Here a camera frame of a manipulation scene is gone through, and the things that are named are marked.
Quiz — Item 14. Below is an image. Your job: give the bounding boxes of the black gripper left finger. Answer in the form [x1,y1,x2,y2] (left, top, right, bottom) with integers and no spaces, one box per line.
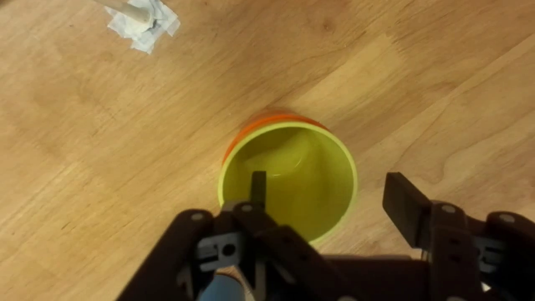
[115,170,335,301]

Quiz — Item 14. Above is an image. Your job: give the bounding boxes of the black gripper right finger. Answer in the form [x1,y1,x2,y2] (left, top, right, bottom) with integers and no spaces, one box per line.
[382,170,535,301]

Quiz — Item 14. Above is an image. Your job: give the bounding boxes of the blue plastic cup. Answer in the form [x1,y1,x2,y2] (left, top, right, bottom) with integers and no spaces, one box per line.
[198,266,255,301]

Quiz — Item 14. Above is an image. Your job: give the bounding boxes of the yellow plastic cup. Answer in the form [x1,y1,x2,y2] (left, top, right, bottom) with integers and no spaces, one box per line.
[215,120,359,249]

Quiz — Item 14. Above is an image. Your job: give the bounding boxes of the orange plastic cup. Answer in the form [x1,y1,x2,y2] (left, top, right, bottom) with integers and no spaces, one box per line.
[220,110,330,169]

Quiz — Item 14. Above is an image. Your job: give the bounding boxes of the white crossed tape scrap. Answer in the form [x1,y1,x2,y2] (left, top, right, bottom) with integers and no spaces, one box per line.
[91,0,181,55]

